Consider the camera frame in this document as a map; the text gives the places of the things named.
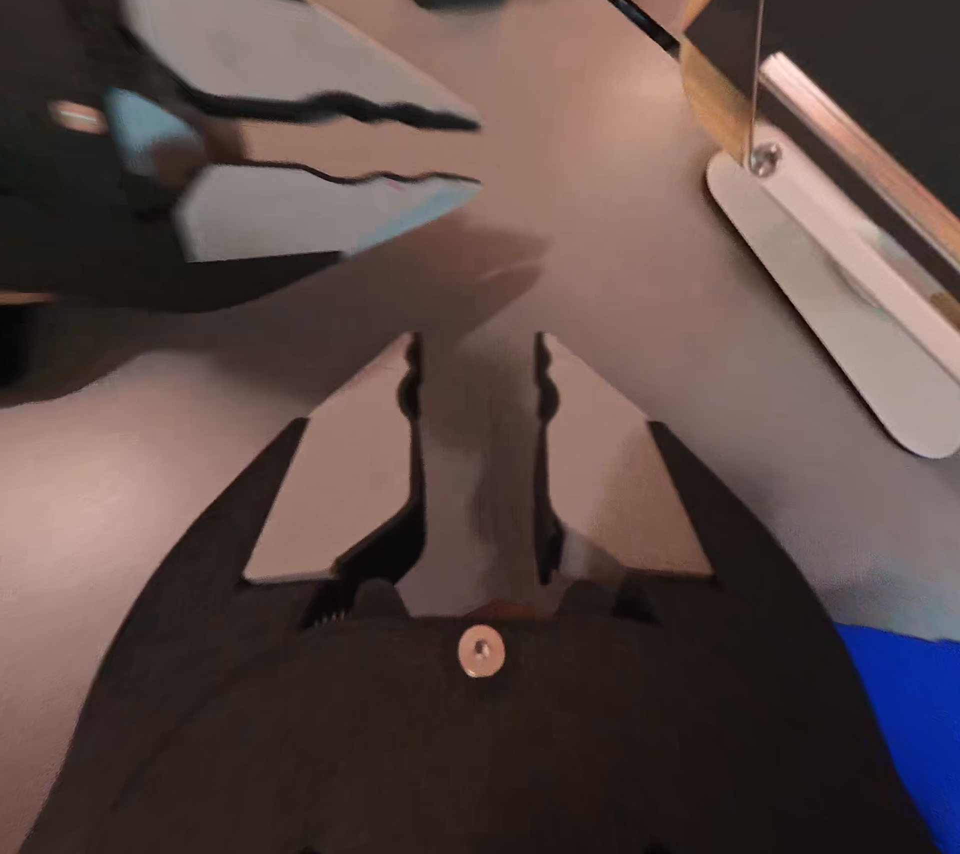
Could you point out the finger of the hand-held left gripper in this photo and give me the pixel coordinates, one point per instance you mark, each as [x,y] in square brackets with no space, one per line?
[255,37]
[300,209]

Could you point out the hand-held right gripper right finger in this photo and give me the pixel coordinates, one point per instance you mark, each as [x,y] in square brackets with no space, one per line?
[623,494]

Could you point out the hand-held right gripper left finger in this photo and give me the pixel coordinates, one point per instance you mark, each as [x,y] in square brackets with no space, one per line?
[338,494]

